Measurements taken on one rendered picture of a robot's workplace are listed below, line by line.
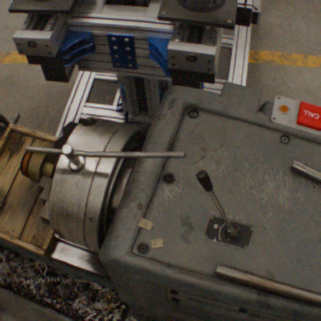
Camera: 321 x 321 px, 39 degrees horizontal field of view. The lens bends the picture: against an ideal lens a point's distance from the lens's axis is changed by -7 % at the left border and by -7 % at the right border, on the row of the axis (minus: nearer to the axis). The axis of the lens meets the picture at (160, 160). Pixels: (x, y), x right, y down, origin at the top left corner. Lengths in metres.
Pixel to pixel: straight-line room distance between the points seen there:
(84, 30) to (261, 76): 1.42
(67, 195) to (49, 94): 1.76
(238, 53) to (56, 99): 1.04
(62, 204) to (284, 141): 0.49
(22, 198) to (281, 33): 2.07
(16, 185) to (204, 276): 0.75
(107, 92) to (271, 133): 1.49
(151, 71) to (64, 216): 0.75
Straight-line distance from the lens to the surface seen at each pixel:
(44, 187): 1.18
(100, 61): 1.68
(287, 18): 3.14
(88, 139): 1.06
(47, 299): 1.65
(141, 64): 1.63
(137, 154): 0.91
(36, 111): 2.71
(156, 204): 0.95
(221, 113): 1.05
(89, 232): 1.06
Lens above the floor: 2.12
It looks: 61 degrees down
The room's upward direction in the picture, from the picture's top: 6 degrees counter-clockwise
